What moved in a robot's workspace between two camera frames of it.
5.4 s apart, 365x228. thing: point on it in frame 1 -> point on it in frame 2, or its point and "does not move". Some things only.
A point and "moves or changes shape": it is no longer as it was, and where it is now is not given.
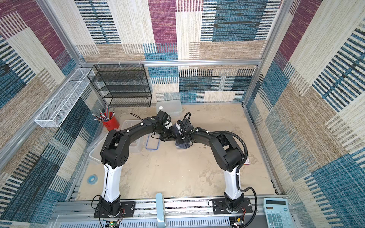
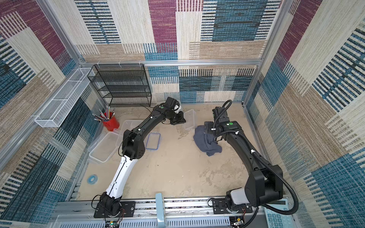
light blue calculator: [277, 213] does not move
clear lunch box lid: [95, 152] does not move
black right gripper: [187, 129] -> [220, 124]
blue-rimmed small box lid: [153, 141] does not move
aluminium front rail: [179, 213] does not move
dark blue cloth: [176, 131] moves or changes shape
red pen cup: [110, 121] does not move
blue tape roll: [92, 179] does not move
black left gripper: [172, 137] -> [182, 120]
